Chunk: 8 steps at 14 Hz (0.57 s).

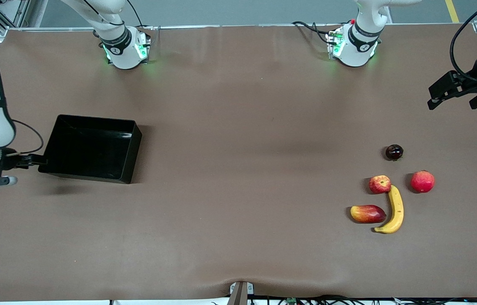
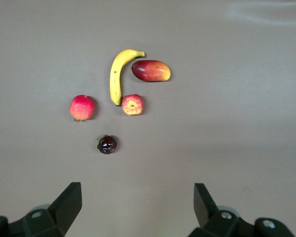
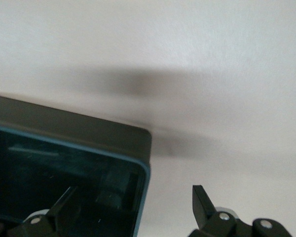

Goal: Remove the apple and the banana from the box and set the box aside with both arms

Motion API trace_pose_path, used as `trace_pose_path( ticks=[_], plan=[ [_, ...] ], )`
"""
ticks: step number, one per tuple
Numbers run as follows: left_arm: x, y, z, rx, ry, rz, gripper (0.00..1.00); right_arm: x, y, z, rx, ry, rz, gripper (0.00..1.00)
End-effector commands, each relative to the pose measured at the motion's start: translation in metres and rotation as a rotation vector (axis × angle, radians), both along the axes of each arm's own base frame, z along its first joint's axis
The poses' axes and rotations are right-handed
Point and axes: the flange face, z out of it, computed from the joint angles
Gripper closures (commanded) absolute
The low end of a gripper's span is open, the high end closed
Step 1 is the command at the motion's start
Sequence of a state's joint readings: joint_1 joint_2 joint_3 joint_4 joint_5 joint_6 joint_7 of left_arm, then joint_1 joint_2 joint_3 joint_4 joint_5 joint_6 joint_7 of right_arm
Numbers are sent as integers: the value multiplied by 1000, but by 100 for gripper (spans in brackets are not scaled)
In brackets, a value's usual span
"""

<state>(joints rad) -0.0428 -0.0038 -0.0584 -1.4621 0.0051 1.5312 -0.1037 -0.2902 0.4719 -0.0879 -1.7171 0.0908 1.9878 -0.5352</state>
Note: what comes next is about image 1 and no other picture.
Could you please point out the yellow floor tape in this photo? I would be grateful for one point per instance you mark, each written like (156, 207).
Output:
(452, 11)

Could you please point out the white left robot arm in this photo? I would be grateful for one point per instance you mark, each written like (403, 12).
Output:
(361, 46)

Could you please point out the black plastic box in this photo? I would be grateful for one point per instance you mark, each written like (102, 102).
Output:
(90, 148)

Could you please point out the dark purple mangosteen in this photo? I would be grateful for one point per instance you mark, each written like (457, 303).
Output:
(394, 152)

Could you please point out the red pink round peach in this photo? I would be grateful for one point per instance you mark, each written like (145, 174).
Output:
(423, 181)

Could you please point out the red yellow mango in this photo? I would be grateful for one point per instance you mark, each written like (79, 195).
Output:
(368, 214)

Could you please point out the red yellow striped apple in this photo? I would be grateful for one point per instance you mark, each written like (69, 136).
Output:
(380, 184)

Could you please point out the metal table clamp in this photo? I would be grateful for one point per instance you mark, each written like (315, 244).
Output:
(241, 292)

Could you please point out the aluminium frame profile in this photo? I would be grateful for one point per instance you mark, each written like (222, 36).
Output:
(9, 17)

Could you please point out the yellow banana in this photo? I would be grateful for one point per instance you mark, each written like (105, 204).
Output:
(397, 207)

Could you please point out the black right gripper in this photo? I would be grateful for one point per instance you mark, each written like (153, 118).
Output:
(8, 162)

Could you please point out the small green circuit board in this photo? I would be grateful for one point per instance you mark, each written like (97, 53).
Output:
(291, 301)

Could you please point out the brown table mat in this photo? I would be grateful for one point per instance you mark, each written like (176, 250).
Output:
(221, 220)

